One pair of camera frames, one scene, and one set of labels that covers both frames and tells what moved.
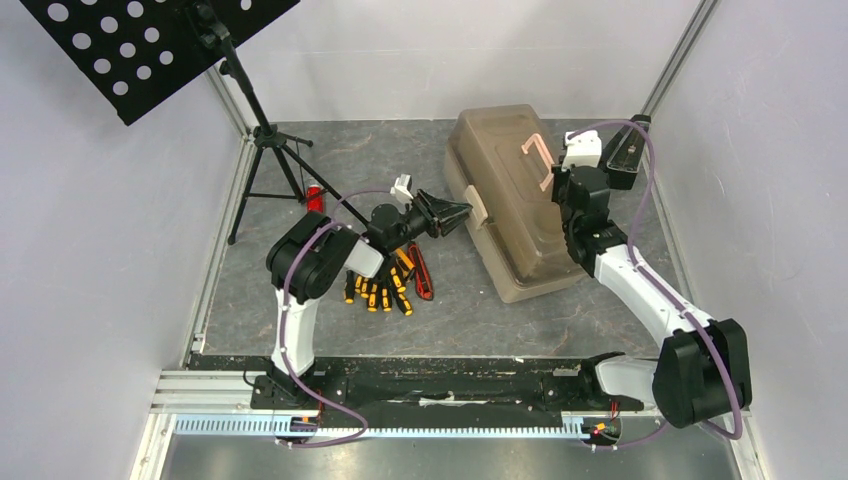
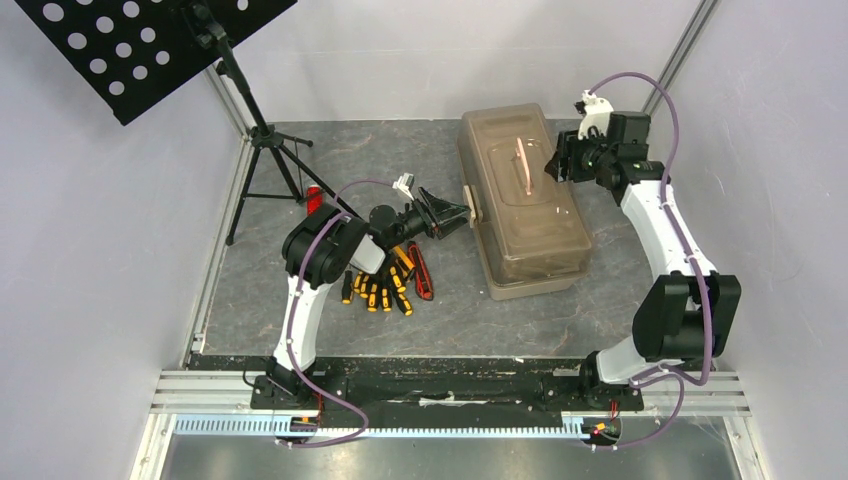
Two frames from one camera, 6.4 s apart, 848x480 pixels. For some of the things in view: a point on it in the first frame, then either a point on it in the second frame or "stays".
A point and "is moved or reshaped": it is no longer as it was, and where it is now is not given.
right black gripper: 610,169 → 573,155
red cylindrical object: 316,204 stays
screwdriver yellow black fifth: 403,304 stays
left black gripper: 450,213 stays
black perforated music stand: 134,55 stays
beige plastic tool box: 500,160 is moved or reshaped
